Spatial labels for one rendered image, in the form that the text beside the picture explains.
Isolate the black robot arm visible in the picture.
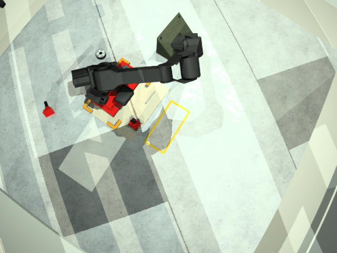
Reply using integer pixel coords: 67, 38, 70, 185
71, 33, 203, 106

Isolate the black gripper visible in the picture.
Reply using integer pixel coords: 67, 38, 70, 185
113, 85, 134, 106

